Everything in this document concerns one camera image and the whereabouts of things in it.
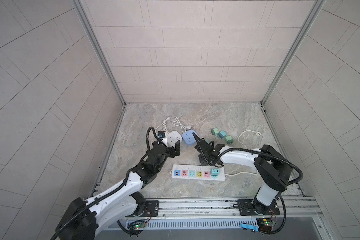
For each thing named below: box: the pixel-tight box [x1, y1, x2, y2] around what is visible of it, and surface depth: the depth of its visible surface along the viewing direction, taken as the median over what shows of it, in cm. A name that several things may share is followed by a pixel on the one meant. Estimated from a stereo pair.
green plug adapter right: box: [224, 135, 234, 145], surface depth 97 cm
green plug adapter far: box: [211, 128, 219, 135], surface depth 101 cm
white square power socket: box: [167, 131, 182, 147], surface depth 96 cm
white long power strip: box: [170, 164, 226, 181], surface depth 82 cm
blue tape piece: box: [240, 223, 259, 232], surface depth 67 cm
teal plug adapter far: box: [217, 130, 227, 139], surface depth 98 cm
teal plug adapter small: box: [211, 168, 220, 176], surface depth 79 cm
